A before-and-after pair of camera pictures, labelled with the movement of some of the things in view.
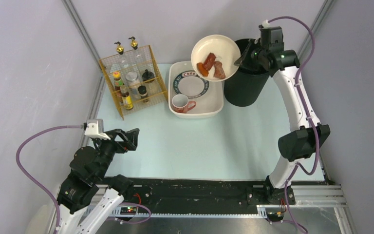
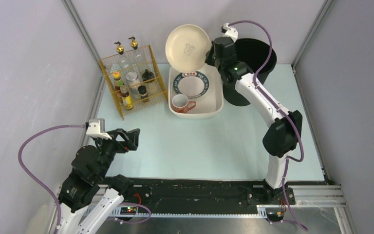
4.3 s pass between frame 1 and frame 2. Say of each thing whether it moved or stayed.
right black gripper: moved
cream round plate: moved
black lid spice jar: stayed
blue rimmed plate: stayed
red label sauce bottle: stayed
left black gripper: stayed
